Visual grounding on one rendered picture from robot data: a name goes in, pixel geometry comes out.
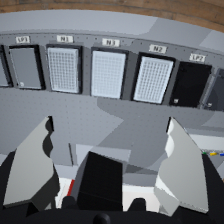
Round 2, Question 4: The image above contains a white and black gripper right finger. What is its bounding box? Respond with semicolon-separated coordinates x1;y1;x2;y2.
153;117;224;224

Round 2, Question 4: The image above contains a grey operator panel with coloured buttons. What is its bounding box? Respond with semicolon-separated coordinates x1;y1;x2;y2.
184;128;224;156

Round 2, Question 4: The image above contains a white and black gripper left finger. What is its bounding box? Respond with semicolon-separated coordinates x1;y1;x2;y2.
0;116;60;224

